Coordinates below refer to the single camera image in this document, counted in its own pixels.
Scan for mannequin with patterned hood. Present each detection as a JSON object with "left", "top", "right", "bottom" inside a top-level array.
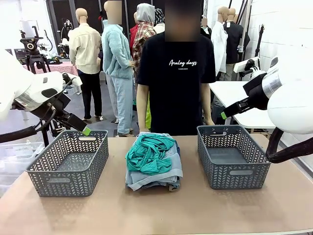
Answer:
[{"left": 153, "top": 8, "right": 166, "bottom": 34}]

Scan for large white table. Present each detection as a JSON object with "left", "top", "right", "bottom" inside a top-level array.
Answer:
[{"left": 209, "top": 80, "right": 277, "bottom": 130}]

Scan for mannequin in white shirt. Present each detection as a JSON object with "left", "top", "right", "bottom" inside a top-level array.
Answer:
[{"left": 210, "top": 6, "right": 229, "bottom": 77}]

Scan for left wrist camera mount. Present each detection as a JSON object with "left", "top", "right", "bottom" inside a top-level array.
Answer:
[{"left": 62, "top": 72, "right": 83, "bottom": 87}]

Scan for mannequin in red garment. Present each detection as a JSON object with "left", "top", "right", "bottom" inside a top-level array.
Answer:
[{"left": 129, "top": 11, "right": 139, "bottom": 52}]

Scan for person's right forearm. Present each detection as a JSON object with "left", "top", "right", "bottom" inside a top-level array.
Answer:
[{"left": 136, "top": 100, "right": 151, "bottom": 129}]

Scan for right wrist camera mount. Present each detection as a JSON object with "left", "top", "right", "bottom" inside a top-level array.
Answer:
[{"left": 233, "top": 56, "right": 262, "bottom": 74}]

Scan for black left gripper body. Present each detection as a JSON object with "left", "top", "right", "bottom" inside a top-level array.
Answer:
[{"left": 31, "top": 92, "right": 74, "bottom": 125}]

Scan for grey plastic woven basket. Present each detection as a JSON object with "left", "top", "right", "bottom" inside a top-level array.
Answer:
[
  {"left": 25, "top": 129, "right": 110, "bottom": 198},
  {"left": 197, "top": 124, "right": 273, "bottom": 190}
]

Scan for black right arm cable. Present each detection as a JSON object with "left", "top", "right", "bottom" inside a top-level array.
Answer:
[{"left": 266, "top": 126, "right": 313, "bottom": 164}]

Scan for mannequin in plaid hooded shirt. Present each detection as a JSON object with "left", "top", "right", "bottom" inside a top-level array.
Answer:
[{"left": 132, "top": 2, "right": 157, "bottom": 74}]

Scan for clear plastic storage box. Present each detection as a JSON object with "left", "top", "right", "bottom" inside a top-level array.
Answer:
[{"left": 0, "top": 141, "right": 45, "bottom": 197}]

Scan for mannequin in cream shirt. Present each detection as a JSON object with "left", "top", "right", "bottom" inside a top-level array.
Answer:
[{"left": 67, "top": 7, "right": 104, "bottom": 122}]

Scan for teal top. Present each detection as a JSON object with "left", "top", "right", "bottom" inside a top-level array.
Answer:
[{"left": 125, "top": 135, "right": 176, "bottom": 175}]

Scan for person in black t-shirt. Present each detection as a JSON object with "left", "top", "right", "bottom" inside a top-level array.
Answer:
[{"left": 135, "top": 0, "right": 217, "bottom": 137}]

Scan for mannequin in dark top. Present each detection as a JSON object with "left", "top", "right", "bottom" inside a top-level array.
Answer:
[{"left": 200, "top": 18, "right": 212, "bottom": 39}]

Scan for black camera tripod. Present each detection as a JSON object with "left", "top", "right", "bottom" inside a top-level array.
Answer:
[{"left": 19, "top": 25, "right": 72, "bottom": 147}]

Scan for mannequin in black jacket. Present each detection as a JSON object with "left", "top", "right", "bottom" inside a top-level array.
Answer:
[{"left": 224, "top": 7, "right": 250, "bottom": 82}]

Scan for light blue denim shorts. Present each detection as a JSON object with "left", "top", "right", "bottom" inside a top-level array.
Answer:
[{"left": 125, "top": 132, "right": 184, "bottom": 192}]

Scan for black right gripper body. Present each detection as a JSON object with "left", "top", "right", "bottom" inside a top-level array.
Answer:
[{"left": 243, "top": 72, "right": 270, "bottom": 111}]

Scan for pink tablecloth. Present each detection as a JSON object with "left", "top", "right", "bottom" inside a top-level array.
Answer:
[{"left": 23, "top": 61, "right": 79, "bottom": 77}]

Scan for mannequin in blue fleece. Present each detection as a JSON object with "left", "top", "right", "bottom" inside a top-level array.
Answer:
[{"left": 101, "top": 0, "right": 135, "bottom": 138}]

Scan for black light stand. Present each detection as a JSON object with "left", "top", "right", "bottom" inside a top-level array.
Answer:
[{"left": 254, "top": 23, "right": 266, "bottom": 58}]

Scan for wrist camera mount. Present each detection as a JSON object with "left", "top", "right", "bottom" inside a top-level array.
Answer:
[
  {"left": 62, "top": 72, "right": 83, "bottom": 87},
  {"left": 233, "top": 56, "right": 262, "bottom": 74}
]

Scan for neon yellow garment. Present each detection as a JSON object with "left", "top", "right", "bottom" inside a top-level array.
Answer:
[{"left": 145, "top": 93, "right": 153, "bottom": 131}]

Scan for person's left forearm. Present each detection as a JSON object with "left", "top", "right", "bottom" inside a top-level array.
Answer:
[{"left": 201, "top": 97, "right": 212, "bottom": 121}]

